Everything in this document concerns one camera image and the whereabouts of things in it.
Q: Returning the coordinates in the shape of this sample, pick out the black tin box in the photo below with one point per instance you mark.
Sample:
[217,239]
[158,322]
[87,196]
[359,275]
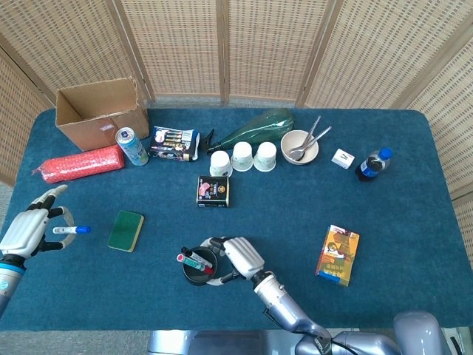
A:
[212,191]

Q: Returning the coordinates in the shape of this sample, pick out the red whiteboard marker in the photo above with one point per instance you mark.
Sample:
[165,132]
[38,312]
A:
[194,263]

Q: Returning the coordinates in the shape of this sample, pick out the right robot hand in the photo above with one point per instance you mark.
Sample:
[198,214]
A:
[244,257]

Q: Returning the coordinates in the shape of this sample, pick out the wicker folding screen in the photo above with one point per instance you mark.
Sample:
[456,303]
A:
[266,48]

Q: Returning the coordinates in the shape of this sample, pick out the red bubble wrap roll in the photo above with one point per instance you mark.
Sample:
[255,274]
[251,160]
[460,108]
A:
[81,164]

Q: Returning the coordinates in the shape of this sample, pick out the small white box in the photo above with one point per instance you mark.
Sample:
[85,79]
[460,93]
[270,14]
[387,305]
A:
[343,158]

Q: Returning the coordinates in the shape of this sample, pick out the black-capped clear plastic tube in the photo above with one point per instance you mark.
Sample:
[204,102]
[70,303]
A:
[196,256]

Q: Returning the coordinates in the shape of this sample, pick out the metal spoon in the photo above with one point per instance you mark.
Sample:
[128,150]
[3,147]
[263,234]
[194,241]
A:
[319,135]
[313,127]

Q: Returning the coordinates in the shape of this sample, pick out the teal drink can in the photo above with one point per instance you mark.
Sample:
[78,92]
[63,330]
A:
[135,149]

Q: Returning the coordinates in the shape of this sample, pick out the black mesh pen holder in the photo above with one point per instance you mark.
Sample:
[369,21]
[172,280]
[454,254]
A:
[196,278]

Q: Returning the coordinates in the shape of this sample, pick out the beige bowl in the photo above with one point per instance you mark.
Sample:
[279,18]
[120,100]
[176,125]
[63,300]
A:
[312,151]

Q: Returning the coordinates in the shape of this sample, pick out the blue cap marker pen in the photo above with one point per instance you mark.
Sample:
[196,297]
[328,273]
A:
[83,229]

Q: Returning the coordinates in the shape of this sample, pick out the white leaf print paper cup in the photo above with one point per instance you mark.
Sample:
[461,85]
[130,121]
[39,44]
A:
[242,157]
[265,157]
[220,164]

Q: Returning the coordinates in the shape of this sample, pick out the dark snack package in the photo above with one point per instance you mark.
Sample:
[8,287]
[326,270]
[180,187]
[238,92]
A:
[171,144]

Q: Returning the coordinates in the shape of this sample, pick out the open cardboard box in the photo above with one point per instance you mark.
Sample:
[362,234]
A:
[111,129]

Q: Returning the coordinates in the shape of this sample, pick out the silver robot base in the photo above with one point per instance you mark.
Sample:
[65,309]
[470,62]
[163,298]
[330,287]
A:
[221,342]

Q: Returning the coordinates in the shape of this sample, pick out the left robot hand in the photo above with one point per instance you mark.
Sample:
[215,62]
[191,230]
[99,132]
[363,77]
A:
[24,231]

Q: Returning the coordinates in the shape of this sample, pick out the blue table cover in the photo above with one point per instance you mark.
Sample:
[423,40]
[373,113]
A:
[148,296]

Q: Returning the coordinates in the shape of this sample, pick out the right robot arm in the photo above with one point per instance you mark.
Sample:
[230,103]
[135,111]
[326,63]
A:
[284,303]

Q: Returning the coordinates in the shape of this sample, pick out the cola bottle blue cap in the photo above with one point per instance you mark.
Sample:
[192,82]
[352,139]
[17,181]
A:
[371,166]

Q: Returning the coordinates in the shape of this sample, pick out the green yellow sponge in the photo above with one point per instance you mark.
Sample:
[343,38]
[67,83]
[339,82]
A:
[125,233]

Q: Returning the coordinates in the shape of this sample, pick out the green spray bottle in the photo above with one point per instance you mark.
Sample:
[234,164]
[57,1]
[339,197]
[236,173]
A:
[255,127]

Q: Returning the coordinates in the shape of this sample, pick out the yellow orange carton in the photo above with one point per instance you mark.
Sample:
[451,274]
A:
[337,255]

